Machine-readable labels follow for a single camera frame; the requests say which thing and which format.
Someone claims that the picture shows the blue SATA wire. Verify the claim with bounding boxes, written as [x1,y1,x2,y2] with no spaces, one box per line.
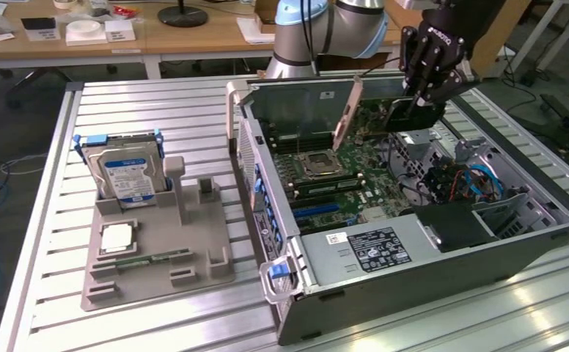
[463,164,506,202]

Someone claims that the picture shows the black chair base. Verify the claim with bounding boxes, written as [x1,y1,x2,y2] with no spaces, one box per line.
[6,67,74,109]

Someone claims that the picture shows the black round lamp base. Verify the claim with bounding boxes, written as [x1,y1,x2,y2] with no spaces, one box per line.
[156,0,211,29]

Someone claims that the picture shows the black installed RAM stick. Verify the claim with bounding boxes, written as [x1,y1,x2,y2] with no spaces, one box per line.
[292,177,366,196]

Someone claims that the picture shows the flat white box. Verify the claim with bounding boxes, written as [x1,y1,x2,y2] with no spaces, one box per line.
[64,32,110,48]

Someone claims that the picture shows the silver CPU chip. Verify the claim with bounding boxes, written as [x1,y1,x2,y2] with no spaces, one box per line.
[98,224,138,257]

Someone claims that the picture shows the grey plastic parts rack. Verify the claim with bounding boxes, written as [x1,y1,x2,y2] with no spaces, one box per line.
[79,155,238,312]

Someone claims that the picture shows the long PCIe expansion slot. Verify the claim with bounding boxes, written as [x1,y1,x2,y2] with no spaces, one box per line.
[292,202,340,218]

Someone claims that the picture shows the green motherboard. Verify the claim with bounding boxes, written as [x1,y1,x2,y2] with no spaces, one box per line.
[264,124,416,235]

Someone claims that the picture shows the green RAM stick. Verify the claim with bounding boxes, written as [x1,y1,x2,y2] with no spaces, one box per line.
[112,252,191,268]

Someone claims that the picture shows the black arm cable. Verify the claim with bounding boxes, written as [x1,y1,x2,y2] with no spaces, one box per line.
[299,0,322,77]

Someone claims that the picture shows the wooden desk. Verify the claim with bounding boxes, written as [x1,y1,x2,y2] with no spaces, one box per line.
[0,0,414,70]

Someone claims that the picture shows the hard disk with blue label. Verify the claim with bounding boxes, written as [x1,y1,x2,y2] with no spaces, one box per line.
[79,140,164,212]

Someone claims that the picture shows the perforated metal drive cage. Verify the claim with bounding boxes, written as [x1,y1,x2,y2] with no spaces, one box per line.
[391,130,462,177]

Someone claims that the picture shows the white cube box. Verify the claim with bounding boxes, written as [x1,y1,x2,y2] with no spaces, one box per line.
[104,20,138,43]

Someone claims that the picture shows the white paper stack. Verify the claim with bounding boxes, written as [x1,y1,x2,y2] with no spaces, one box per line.
[238,16,278,45]

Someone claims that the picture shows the white desk frame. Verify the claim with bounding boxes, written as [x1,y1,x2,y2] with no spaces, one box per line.
[507,0,569,100]

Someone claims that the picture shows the open dark grey PC case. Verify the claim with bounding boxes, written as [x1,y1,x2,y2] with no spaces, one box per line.
[226,71,569,348]

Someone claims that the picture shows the grey metal disk bay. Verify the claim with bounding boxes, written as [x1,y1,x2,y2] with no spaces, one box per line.
[471,190,558,241]

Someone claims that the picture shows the black RAM slot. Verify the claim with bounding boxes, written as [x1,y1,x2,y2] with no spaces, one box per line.
[272,141,340,154]
[267,132,338,144]

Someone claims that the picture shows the metal CPU socket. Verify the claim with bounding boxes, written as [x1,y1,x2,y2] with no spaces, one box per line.
[298,148,344,177]

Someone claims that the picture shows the grey power supply unit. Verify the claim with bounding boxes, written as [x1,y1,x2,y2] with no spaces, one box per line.
[296,213,443,296]

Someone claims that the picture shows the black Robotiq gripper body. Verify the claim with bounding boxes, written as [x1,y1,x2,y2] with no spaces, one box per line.
[418,0,506,74]

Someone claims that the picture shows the Nvidia Quadro graphics card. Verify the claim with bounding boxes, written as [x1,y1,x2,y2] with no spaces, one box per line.
[332,75,447,150]

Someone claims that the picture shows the wooden cabinet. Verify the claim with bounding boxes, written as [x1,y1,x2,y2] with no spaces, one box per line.
[387,0,534,85]

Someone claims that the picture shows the black and white box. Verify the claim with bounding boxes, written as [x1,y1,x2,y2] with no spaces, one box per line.
[20,17,64,42]

